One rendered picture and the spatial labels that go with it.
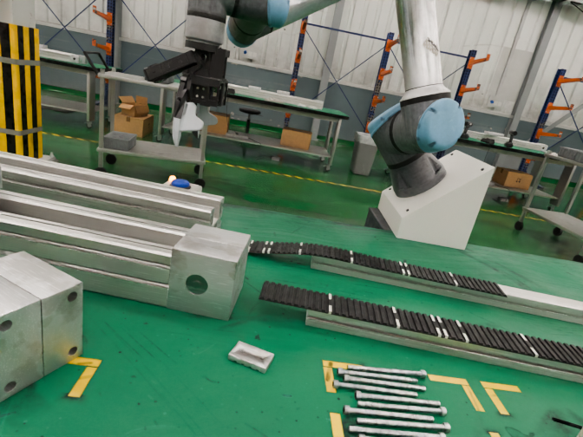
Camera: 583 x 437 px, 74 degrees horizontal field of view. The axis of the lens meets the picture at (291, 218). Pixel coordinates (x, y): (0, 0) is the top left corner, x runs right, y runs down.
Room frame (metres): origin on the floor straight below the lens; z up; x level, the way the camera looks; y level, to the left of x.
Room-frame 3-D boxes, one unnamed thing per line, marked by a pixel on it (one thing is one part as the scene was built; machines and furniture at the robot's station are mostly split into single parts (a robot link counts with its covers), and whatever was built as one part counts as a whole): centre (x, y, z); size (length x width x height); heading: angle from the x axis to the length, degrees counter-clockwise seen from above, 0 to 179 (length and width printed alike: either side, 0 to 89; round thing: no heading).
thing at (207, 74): (0.84, 0.23, 1.09); 0.09 x 0.08 x 0.12; 89
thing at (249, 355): (0.40, 0.02, 0.78); 0.05 x 0.03 x 0.01; 75
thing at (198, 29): (0.84, 0.24, 1.17); 0.08 x 0.08 x 0.05
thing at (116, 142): (3.55, 1.42, 0.50); 1.03 x 0.55 x 1.01; 107
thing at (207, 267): (0.53, 0.10, 0.83); 0.12 x 0.09 x 0.10; 179
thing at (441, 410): (0.36, -0.17, 0.78); 0.11 x 0.01 x 0.01; 97
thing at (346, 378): (0.40, -0.15, 0.78); 0.11 x 0.01 x 0.01; 96
